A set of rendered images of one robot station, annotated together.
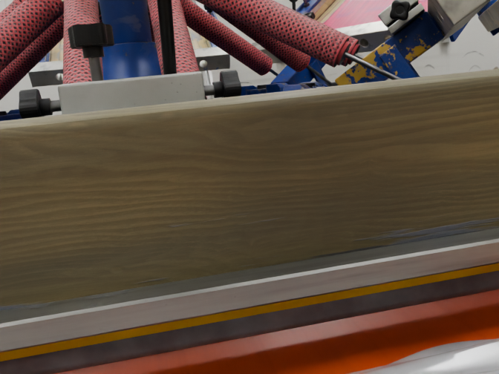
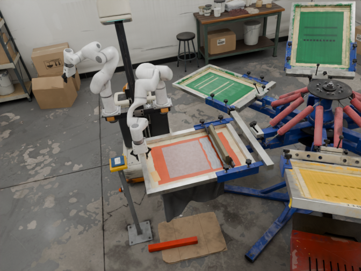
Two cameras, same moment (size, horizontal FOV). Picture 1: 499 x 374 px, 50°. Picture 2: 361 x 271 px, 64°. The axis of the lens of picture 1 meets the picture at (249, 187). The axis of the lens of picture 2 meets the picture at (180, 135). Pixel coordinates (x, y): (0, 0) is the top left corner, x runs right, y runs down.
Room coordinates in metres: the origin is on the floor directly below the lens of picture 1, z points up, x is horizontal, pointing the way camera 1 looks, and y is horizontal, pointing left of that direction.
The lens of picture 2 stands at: (-0.04, -1.61, 2.45)
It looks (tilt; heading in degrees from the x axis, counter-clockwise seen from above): 39 degrees down; 91
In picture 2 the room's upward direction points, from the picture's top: 6 degrees counter-clockwise
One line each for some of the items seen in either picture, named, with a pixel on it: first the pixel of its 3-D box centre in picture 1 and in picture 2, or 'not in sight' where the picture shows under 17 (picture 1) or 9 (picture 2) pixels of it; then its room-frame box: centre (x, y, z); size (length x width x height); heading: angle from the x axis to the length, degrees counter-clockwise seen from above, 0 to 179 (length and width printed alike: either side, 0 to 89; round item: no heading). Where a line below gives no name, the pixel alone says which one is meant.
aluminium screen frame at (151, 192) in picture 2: not in sight; (193, 154); (0.00, 0.00, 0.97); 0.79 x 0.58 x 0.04; 11
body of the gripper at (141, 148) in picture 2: not in sight; (139, 145); (-0.37, -0.07, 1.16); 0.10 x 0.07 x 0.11; 11
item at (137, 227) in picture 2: not in sight; (130, 201); (-0.58, 0.02, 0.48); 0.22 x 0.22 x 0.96; 11
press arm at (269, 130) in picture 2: not in sight; (262, 134); (0.56, 0.11, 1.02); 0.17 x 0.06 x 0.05; 11
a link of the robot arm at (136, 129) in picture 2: not in sight; (139, 128); (-0.35, -0.03, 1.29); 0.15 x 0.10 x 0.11; 75
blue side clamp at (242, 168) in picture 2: not in sight; (237, 172); (0.29, -0.22, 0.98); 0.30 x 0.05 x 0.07; 11
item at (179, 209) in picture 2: not in sight; (195, 196); (-0.01, -0.21, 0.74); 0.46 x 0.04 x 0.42; 11
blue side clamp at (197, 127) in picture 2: not in sight; (211, 126); (0.19, 0.32, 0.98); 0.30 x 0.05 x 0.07; 11
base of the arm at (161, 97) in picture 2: not in sight; (160, 94); (-0.21, 0.53, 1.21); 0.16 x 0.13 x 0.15; 96
